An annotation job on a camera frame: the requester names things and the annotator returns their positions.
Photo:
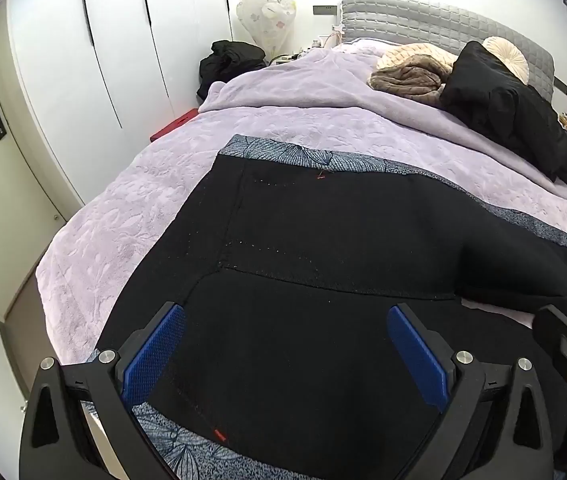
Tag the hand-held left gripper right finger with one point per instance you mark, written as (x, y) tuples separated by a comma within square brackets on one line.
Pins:
[(416, 355)]

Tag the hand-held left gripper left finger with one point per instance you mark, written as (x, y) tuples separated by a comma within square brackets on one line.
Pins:
[(156, 355)]

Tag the black pants with patterned lining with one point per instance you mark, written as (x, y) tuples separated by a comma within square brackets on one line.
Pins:
[(313, 240)]

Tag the purple embossed bedspread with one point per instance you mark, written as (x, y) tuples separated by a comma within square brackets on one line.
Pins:
[(128, 210)]

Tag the black jacket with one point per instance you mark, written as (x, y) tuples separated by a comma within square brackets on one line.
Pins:
[(508, 105)]

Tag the cream door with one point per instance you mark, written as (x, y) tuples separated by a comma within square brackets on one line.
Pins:
[(13, 185)]

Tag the cream round pillow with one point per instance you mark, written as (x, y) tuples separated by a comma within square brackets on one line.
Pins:
[(511, 57)]

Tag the red box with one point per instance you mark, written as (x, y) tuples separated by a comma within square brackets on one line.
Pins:
[(173, 126)]

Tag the brown fleece blanket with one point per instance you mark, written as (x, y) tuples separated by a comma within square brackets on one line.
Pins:
[(408, 77)]

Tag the purple fleece blanket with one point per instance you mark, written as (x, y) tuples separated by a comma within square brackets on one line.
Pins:
[(313, 80)]

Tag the black clothes pile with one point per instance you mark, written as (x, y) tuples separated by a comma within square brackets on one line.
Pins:
[(228, 62)]

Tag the grey quilted headboard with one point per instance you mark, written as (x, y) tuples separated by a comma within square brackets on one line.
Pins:
[(413, 20)]

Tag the white wardrobe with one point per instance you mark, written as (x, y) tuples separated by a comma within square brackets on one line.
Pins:
[(113, 35)]

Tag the fan with floral cover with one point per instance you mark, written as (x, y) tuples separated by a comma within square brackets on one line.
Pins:
[(263, 17)]

